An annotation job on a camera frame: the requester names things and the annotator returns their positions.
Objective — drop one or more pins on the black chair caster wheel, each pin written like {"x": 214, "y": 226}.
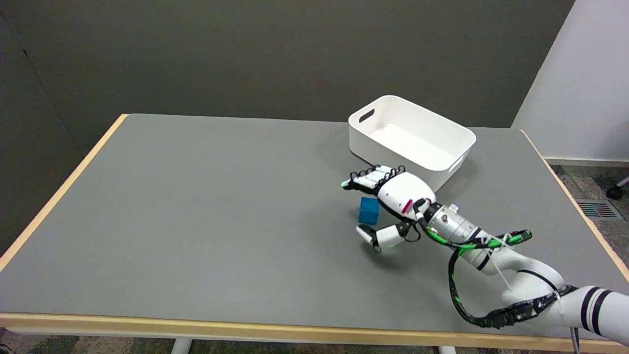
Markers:
{"x": 614, "y": 191}

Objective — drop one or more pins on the blue wooden cube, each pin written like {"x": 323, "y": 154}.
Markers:
{"x": 368, "y": 210}

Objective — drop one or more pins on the white table leg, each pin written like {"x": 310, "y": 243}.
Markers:
{"x": 446, "y": 350}
{"x": 181, "y": 345}

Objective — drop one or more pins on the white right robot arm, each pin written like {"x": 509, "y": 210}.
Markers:
{"x": 521, "y": 275}

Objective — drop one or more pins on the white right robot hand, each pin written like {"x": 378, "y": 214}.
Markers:
{"x": 403, "y": 191}

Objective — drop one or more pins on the white plastic bin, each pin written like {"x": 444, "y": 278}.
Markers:
{"x": 412, "y": 139}

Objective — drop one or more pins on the metal floor vent grille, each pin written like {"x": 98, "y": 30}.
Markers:
{"x": 596, "y": 209}

